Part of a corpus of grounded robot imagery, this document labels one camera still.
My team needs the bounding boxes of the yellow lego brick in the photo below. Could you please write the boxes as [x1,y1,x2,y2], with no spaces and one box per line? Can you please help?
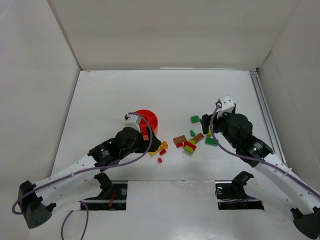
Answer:
[149,141,169,157]

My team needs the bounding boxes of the dark green curved lego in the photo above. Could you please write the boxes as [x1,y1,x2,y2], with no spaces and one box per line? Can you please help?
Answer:
[190,115,200,124]

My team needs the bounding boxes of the red sloped lego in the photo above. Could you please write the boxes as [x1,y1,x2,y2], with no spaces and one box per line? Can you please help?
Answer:
[159,149,167,156]

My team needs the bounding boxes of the lime green long lego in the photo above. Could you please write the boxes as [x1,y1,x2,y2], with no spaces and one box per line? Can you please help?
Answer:
[207,125,212,138]

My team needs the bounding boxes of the small dark green lego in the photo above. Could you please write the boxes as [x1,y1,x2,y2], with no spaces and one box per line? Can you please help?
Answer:
[190,130,196,137]

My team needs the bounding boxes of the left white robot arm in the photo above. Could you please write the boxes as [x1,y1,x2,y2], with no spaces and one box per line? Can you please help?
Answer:
[18,126,161,229]

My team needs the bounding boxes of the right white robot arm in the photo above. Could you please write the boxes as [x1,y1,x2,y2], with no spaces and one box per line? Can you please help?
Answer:
[200,111,320,240]

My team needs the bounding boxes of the brown upside-down lego plate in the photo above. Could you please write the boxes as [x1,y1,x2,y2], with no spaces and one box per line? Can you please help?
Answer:
[192,133,205,144]

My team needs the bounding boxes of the brown studded lego plate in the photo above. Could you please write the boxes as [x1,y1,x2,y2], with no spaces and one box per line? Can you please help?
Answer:
[173,135,187,145]

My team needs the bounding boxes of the orange round divided container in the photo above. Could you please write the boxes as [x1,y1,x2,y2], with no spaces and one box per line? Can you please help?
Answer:
[136,109,158,140]

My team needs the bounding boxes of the red and lime lego stack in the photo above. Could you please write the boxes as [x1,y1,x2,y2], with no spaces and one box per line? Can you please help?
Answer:
[183,139,197,155]

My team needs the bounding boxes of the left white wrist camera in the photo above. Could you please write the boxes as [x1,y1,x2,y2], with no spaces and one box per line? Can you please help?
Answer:
[124,113,141,133]

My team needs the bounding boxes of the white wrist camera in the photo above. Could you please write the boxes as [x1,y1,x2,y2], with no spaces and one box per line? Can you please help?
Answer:
[124,113,141,133]
[215,95,236,119]

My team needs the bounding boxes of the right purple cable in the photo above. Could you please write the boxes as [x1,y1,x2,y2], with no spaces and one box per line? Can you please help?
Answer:
[209,103,320,201]

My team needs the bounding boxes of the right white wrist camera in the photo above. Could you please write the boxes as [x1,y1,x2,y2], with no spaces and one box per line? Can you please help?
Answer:
[215,95,236,119]

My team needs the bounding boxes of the aluminium rail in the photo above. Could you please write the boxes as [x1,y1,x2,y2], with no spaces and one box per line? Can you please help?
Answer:
[249,70,287,165]

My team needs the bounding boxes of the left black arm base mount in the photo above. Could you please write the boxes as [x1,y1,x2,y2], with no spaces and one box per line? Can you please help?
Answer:
[83,172,128,211]

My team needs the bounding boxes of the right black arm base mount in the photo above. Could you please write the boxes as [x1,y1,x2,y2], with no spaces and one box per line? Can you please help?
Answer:
[214,171,265,211]

